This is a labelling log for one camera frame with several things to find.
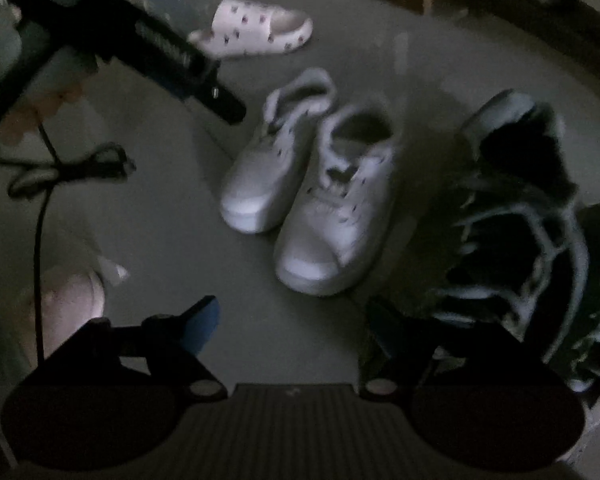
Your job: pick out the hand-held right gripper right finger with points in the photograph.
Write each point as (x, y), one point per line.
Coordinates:
(380, 332)

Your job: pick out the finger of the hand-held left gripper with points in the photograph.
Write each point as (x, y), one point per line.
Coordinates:
(225, 105)

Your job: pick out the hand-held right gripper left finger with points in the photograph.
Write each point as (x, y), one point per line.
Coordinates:
(205, 320)

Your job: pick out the white heart print slipper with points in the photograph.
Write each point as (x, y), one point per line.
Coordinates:
(250, 30)

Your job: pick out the white sneaker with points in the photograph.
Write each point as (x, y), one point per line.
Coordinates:
(330, 240)
(260, 180)

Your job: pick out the person's left hand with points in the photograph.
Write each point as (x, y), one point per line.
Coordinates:
(25, 115)

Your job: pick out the pale pink rounded object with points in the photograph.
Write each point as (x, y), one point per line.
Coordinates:
(70, 305)

